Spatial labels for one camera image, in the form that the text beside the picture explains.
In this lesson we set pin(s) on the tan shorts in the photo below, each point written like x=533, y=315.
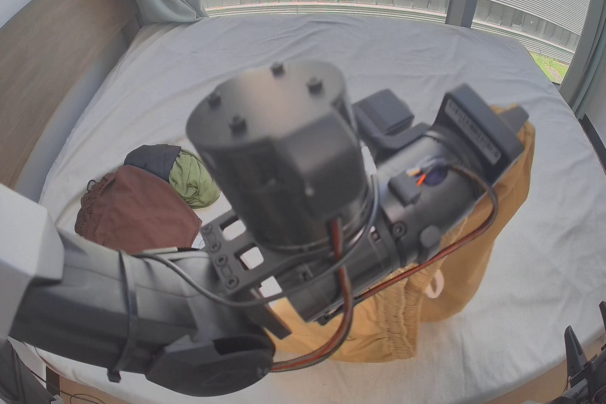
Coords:
x=473, y=269

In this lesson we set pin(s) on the green garment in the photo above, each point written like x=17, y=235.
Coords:
x=189, y=179

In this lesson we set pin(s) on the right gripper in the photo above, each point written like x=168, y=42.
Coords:
x=594, y=385

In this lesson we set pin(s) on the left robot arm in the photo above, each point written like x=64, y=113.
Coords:
x=284, y=146

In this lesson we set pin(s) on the brown garment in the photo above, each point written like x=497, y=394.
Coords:
x=142, y=203

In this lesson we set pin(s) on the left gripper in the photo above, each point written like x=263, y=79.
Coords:
x=412, y=222

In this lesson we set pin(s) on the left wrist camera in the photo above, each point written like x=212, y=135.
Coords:
x=383, y=113

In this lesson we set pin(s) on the black garment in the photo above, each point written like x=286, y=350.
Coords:
x=146, y=158

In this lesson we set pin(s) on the bed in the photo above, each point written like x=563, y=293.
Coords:
x=331, y=42

